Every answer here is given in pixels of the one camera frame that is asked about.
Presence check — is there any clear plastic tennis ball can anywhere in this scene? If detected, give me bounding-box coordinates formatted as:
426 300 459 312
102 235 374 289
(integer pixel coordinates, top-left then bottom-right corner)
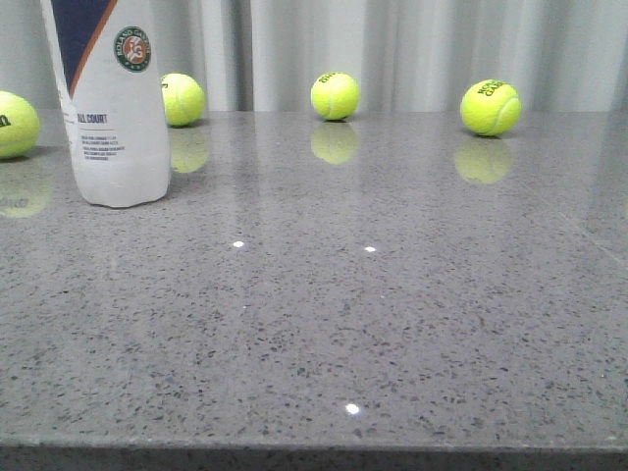
40 1 171 208

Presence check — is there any middle tennis ball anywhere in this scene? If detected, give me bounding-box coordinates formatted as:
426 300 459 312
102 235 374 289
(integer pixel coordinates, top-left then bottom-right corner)
310 72 360 121

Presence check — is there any far left tennis ball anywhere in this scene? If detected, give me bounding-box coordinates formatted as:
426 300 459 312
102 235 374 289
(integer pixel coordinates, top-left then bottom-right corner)
0 91 41 159

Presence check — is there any grey pleated curtain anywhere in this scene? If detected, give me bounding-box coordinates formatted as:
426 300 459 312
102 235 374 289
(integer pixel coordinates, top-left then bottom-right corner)
0 0 628 113

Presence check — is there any right Roland Garros tennis ball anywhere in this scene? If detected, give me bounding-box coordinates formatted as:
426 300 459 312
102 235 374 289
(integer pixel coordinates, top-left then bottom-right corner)
459 78 522 136

